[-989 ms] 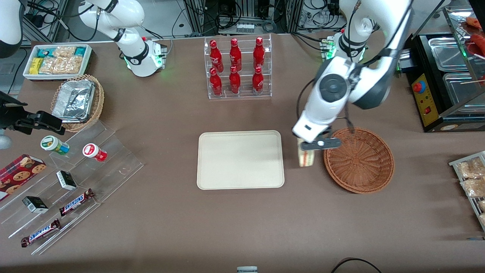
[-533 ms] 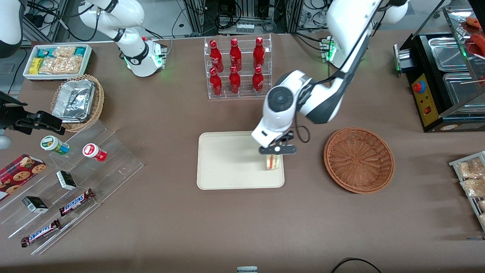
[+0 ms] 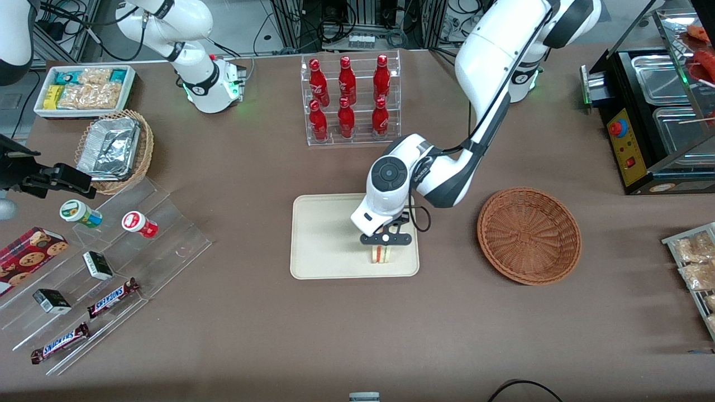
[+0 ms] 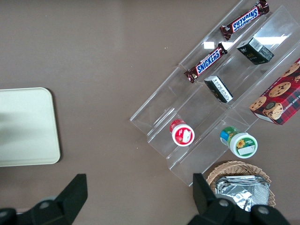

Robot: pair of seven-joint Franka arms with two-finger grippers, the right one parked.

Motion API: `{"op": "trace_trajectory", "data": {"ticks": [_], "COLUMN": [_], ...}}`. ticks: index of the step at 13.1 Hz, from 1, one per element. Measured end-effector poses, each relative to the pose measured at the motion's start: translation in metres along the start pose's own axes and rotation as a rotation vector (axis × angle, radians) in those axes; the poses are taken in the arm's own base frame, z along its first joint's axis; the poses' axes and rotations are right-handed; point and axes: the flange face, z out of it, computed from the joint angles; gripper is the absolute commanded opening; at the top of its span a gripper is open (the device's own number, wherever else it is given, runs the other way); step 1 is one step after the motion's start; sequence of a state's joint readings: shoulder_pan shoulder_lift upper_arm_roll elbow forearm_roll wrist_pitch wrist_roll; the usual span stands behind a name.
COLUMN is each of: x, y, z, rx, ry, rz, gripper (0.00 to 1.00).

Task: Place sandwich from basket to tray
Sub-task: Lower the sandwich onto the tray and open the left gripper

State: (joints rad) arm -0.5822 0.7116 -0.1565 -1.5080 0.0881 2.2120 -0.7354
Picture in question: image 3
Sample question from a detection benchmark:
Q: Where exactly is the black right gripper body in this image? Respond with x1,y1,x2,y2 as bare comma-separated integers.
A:
0,134,61,199

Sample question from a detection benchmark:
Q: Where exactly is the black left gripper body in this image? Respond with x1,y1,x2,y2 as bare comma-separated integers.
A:
359,213,414,247

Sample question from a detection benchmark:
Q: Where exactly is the beige rectangular tray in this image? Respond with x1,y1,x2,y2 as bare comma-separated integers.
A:
289,192,421,280

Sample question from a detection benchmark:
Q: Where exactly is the light wicker basket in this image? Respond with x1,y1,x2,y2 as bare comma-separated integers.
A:
74,109,155,195

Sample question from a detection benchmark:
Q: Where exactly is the round brown wicker basket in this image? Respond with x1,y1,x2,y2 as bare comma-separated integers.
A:
476,187,583,286

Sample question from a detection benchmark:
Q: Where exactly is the green lid cup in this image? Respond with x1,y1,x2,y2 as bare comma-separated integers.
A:
59,199,103,229

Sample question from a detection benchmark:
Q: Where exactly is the stack of foil trays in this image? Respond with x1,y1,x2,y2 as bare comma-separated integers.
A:
77,117,141,181

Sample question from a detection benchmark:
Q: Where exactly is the red lid cup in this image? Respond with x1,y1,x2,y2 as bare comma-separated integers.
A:
121,210,159,239

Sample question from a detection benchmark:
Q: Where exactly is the small black box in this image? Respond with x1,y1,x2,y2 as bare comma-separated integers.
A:
32,288,73,315
82,251,115,281

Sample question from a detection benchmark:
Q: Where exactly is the white snack bin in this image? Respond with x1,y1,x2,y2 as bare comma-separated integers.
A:
33,65,137,119

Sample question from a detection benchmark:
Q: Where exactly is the large clear cracker bag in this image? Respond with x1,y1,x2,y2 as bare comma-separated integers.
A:
58,83,122,110

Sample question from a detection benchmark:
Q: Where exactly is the red chocolate cookie box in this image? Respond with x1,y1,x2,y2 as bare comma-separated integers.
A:
0,226,69,297

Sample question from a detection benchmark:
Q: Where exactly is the clear bag of crackers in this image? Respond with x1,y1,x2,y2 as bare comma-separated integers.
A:
78,68,113,85

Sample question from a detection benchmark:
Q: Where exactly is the clear acrylic stepped shelf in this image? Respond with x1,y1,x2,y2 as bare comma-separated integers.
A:
0,177,213,376

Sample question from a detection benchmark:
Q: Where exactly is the clear acrylic bottle rack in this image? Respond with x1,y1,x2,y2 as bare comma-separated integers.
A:
300,50,402,147

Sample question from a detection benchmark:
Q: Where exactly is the Snickers bar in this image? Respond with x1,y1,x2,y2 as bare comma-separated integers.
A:
86,277,141,319
30,322,90,365

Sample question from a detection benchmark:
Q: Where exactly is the red cola bottle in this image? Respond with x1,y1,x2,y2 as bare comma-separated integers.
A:
337,97,356,139
308,99,329,142
373,54,392,103
371,97,390,139
338,56,358,106
308,58,331,107

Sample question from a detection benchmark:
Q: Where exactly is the black hot food display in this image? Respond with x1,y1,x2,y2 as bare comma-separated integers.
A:
580,0,715,196

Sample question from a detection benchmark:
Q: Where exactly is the steel food pan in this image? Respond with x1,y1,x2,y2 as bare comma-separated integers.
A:
631,54,694,106
652,106,715,155

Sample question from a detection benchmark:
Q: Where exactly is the red sausage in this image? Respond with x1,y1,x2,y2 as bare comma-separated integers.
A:
686,25,715,82

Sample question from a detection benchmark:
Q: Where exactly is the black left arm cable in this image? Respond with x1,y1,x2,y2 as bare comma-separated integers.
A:
409,140,488,233

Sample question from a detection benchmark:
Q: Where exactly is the black cable loop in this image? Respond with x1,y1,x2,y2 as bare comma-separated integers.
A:
488,379,565,402

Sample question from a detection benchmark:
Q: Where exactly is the grey wire rack tray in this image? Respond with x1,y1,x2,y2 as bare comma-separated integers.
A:
661,222,715,342

